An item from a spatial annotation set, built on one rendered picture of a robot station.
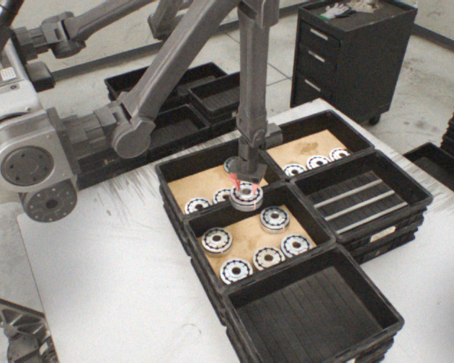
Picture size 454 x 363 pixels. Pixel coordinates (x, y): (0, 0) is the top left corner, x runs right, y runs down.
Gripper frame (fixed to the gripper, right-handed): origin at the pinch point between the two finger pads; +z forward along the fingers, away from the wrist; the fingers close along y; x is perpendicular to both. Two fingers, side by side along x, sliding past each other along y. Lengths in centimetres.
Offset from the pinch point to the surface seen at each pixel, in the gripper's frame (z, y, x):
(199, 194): 21.1, 22.3, -12.3
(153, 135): 65, 89, -90
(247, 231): 20.9, -0.7, -1.2
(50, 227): 36, 77, 13
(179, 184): 21.2, 31.5, -14.5
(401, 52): 36, -44, -198
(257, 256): 18.2, -7.6, 9.5
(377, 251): 28, -45, -15
